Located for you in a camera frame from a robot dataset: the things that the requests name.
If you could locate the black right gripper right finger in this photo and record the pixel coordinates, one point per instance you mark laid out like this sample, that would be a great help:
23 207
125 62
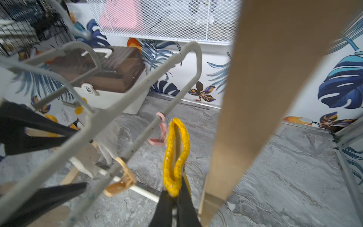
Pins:
186 214

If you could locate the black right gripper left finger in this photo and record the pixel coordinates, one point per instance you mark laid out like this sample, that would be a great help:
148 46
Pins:
163 216

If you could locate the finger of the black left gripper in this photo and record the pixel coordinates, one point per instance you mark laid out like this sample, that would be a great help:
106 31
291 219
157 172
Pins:
24 131
43 201

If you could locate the beige glove yellow cuff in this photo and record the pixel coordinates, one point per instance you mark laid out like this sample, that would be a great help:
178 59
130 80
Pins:
176 154

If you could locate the grey multi-clip hanger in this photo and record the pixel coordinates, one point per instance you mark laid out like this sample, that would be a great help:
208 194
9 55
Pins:
97 120

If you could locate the white glove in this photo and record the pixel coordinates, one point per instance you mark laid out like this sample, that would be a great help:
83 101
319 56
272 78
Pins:
107 141

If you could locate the wooden drying rack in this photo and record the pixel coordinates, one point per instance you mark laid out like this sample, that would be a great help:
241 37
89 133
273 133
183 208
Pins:
279 44

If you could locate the brown lidded storage box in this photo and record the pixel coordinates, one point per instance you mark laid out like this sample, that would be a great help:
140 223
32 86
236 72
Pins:
122 68

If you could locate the pink triangular card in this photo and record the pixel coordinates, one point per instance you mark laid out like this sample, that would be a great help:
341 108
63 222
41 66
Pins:
123 15

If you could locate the black wire basket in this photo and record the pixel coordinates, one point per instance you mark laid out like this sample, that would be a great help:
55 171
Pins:
27 24

